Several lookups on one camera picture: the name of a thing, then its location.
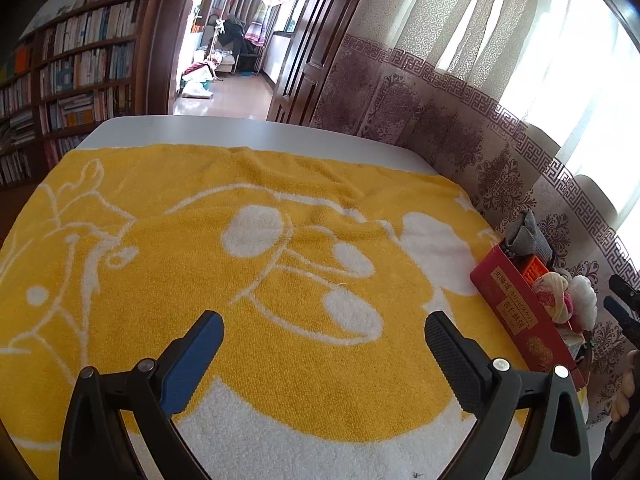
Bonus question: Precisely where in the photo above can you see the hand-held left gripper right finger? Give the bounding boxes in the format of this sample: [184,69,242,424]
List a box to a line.
[424,310,593,480]

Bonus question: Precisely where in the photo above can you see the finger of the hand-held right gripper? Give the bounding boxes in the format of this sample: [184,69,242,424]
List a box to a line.
[603,296,640,346]
[609,274,640,311]

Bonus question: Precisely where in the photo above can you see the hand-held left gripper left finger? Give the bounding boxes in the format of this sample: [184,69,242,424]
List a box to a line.
[59,310,224,480]

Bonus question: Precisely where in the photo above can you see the pastel sock ball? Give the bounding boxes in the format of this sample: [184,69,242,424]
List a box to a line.
[532,270,576,323]

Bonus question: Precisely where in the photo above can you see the red-orange rubber cube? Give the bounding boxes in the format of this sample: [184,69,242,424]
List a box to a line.
[522,255,549,286]

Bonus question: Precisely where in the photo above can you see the dark grey sock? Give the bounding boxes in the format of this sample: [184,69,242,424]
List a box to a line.
[502,210,551,266]

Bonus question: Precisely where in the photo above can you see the person's right hand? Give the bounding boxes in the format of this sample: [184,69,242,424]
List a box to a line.
[611,350,640,423]

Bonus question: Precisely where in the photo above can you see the yellow and white towel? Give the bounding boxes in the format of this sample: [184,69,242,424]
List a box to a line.
[0,142,588,480]

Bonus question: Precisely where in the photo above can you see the patterned lace curtain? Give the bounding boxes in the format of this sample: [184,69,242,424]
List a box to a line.
[310,0,640,426]

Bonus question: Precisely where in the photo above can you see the white bag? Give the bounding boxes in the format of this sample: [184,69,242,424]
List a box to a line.
[180,77,213,100]

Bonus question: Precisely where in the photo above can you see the wooden bookshelf with books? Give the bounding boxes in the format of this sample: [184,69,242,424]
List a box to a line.
[0,0,161,188]

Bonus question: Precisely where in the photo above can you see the pile of dark clothes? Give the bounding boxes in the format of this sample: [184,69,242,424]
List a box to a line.
[220,17,261,56]

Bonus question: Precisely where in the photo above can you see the dark wooden door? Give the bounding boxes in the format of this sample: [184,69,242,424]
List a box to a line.
[267,0,381,123]

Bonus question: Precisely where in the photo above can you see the white coat rack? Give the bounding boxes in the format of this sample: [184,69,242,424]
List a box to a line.
[207,0,241,81]

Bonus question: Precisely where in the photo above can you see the hanging clothes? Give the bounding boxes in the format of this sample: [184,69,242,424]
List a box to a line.
[242,0,306,56]

